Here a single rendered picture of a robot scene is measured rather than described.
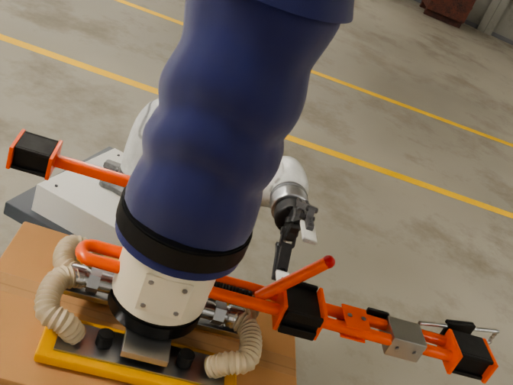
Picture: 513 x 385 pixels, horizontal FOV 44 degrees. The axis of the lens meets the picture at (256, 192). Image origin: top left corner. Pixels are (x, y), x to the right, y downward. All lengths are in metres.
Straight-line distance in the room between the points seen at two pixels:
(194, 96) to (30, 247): 0.58
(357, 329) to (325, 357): 1.68
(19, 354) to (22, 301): 0.12
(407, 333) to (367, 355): 1.77
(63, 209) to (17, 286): 0.50
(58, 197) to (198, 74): 0.90
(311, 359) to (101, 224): 1.43
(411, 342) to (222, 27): 0.69
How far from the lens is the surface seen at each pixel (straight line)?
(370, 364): 2.97
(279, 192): 1.46
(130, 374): 1.10
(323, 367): 2.82
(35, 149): 1.32
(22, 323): 1.17
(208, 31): 0.86
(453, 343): 1.29
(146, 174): 0.97
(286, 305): 1.12
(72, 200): 1.69
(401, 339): 1.22
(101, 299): 1.17
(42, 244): 1.34
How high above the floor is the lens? 1.77
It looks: 28 degrees down
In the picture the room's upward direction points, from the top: 23 degrees clockwise
